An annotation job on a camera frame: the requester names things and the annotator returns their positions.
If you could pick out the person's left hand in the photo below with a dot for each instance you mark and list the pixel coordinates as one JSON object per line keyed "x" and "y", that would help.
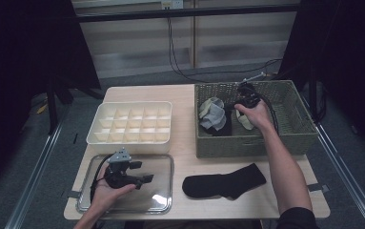
{"x": 104, "y": 197}

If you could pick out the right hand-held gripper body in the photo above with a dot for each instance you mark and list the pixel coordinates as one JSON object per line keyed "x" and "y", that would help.
{"x": 248, "y": 95}

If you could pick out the person's right hand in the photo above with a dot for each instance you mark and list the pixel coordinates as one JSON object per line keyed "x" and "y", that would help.
{"x": 258, "y": 116}

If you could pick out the black metal stand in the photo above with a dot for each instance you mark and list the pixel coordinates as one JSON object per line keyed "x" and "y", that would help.
{"x": 52, "y": 108}

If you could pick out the green woven basket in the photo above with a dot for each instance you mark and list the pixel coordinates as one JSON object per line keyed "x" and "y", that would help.
{"x": 291, "y": 114}

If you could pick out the black curtain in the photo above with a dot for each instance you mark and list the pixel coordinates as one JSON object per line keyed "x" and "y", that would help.
{"x": 18, "y": 63}
{"x": 345, "y": 47}

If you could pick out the metal floor rail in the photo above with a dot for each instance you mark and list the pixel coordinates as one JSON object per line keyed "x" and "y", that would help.
{"x": 348, "y": 178}
{"x": 34, "y": 181}

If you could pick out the black horizontal bar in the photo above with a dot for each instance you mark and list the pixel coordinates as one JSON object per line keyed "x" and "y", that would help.
{"x": 186, "y": 13}

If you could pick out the grey tape strip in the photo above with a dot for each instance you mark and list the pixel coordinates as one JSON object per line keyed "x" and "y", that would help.
{"x": 73, "y": 194}
{"x": 316, "y": 187}

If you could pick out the person's black sleeve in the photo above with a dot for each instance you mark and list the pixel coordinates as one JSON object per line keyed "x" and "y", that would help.
{"x": 297, "y": 219}

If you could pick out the cream divided organizer box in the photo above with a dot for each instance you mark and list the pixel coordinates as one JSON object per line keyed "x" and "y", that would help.
{"x": 129, "y": 146}

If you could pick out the white wall socket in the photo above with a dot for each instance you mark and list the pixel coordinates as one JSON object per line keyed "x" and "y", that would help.
{"x": 172, "y": 4}

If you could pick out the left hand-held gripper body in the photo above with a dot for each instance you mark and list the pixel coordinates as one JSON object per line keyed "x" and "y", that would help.
{"x": 118, "y": 179}

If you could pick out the black sock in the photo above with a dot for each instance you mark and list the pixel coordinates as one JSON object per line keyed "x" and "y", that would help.
{"x": 221, "y": 184}
{"x": 226, "y": 127}

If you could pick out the grey sock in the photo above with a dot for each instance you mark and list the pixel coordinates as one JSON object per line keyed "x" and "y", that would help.
{"x": 207, "y": 124}
{"x": 216, "y": 116}

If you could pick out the clear plastic lid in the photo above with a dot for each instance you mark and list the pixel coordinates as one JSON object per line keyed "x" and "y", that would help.
{"x": 161, "y": 171}

